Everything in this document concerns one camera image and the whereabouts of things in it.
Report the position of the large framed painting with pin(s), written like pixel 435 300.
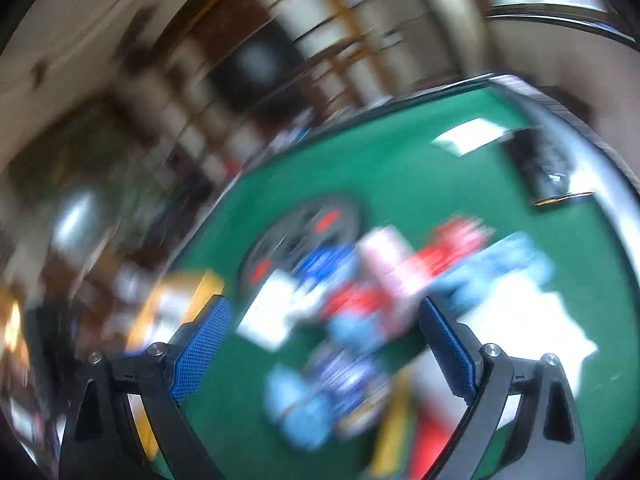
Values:
pixel 75 160

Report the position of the blue patterned packet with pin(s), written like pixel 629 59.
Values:
pixel 350 385

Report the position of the red scrunchie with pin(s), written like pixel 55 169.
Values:
pixel 352 302
pixel 455 247

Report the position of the blue white packet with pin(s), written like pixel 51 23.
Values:
pixel 325 265

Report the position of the light blue cloth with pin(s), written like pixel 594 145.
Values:
pixel 505 265
pixel 297 410

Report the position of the yellow wooden tray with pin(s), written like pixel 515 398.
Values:
pixel 200 282

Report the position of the white paper card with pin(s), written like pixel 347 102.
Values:
pixel 470 135

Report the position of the pink packet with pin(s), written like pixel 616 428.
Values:
pixel 385 255

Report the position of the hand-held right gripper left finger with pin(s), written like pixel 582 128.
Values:
pixel 200 345

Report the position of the red yellow packet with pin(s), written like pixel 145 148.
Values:
pixel 425 450

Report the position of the black device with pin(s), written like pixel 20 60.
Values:
pixel 540 165

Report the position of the white flat packet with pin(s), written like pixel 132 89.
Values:
pixel 270 310

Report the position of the grey round table centre panel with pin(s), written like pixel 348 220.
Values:
pixel 300 230

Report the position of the white towel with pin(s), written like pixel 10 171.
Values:
pixel 525 330

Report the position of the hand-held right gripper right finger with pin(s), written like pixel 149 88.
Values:
pixel 450 345

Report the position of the black television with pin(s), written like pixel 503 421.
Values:
pixel 255 65

